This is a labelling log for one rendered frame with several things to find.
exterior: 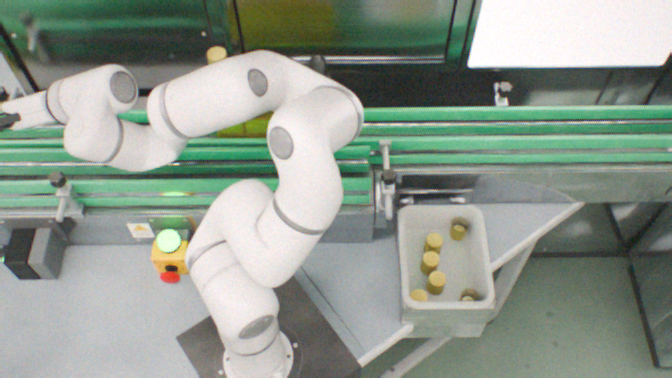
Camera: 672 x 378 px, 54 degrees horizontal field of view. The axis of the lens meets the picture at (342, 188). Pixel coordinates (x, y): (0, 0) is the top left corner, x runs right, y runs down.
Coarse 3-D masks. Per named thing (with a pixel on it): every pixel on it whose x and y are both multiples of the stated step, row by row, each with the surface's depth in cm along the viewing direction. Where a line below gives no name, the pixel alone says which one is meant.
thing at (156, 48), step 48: (0, 0) 123; (48, 0) 123; (96, 0) 124; (144, 0) 124; (192, 0) 124; (0, 48) 132; (48, 48) 134; (96, 48) 134; (144, 48) 135; (192, 48) 135; (144, 96) 147; (384, 96) 148; (432, 96) 148; (480, 96) 148; (528, 96) 148; (576, 96) 148; (624, 96) 148
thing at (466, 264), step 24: (408, 216) 136; (432, 216) 136; (456, 216) 136; (480, 216) 133; (408, 240) 138; (480, 240) 130; (408, 264) 135; (456, 264) 135; (480, 264) 130; (408, 288) 132; (456, 288) 132; (480, 288) 129
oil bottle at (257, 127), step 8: (272, 112) 123; (248, 120) 124; (256, 120) 124; (264, 120) 124; (248, 128) 126; (256, 128) 126; (264, 128) 126; (248, 136) 129; (256, 136) 128; (264, 136) 128
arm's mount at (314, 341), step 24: (288, 288) 128; (288, 312) 125; (312, 312) 125; (192, 336) 122; (216, 336) 122; (288, 336) 122; (312, 336) 122; (336, 336) 122; (192, 360) 120; (216, 360) 120; (312, 360) 120; (336, 360) 120
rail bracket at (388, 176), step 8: (384, 144) 127; (384, 152) 127; (384, 160) 126; (384, 168) 125; (384, 176) 118; (392, 176) 118; (384, 184) 120; (392, 184) 119; (384, 192) 121; (392, 192) 121; (384, 200) 125; (384, 208) 127
